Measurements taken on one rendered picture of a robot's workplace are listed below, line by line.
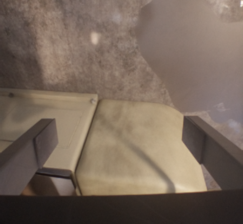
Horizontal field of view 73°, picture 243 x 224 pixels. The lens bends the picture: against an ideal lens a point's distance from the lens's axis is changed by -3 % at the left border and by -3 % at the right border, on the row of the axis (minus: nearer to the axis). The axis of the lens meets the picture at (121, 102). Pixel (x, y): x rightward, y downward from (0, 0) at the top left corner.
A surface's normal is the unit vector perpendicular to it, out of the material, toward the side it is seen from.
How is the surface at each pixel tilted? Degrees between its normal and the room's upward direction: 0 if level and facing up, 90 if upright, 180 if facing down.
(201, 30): 0
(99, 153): 90
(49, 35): 0
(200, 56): 0
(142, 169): 90
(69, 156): 90
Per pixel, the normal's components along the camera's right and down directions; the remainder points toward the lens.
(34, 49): -0.11, 0.62
